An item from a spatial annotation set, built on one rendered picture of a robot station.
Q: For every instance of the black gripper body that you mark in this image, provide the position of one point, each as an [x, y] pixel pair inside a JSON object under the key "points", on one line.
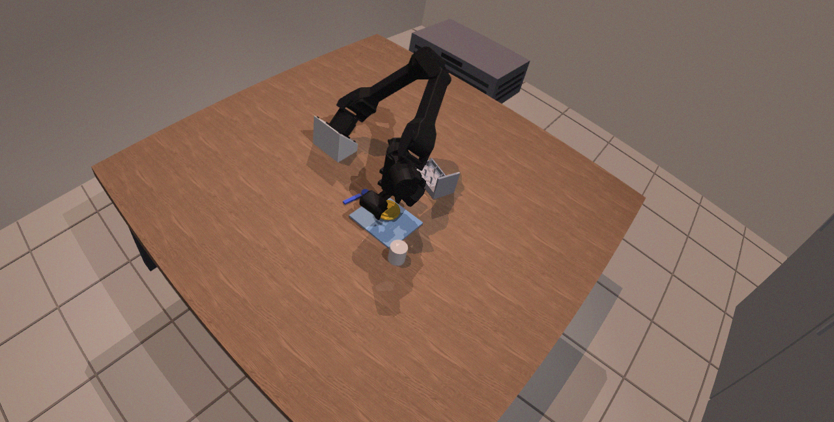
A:
{"points": [[376, 203]]}

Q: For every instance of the yellow plate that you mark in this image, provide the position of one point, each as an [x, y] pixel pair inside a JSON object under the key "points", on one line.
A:
{"points": [[392, 212]]}

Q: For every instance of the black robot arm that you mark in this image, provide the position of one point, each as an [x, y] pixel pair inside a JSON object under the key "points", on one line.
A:
{"points": [[419, 134]]}

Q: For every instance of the blue cylinder and flat bar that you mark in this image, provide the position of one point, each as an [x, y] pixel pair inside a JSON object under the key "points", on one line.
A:
{"points": [[354, 197]]}

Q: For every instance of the light blue flat mat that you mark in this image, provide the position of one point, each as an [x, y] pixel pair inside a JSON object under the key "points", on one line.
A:
{"points": [[387, 231]]}

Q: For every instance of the grey dish rack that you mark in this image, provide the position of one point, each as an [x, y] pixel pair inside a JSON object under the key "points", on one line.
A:
{"points": [[437, 183]]}

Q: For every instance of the grey cylinder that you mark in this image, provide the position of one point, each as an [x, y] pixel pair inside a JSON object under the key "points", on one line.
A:
{"points": [[397, 252]]}

